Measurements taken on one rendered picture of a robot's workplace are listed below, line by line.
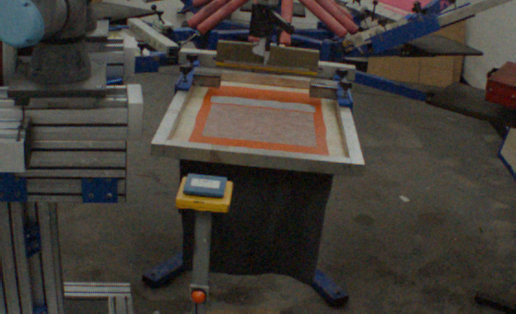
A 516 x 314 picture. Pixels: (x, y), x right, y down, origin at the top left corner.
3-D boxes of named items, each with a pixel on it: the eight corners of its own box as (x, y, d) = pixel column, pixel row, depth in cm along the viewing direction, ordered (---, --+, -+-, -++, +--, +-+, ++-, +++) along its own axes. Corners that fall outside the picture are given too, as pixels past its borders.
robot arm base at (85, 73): (24, 84, 134) (24, 40, 131) (32, 65, 148) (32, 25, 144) (89, 84, 138) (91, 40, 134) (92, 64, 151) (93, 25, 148)
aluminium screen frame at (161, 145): (362, 177, 182) (364, 164, 180) (150, 156, 182) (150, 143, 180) (341, 91, 255) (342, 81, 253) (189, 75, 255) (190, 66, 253)
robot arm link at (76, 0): (95, 29, 144) (98, -29, 139) (66, 41, 131) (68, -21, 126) (52, 25, 146) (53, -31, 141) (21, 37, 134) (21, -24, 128)
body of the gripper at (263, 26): (249, 33, 234) (252, 1, 229) (274, 36, 234) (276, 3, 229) (248, 38, 227) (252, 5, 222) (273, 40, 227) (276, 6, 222)
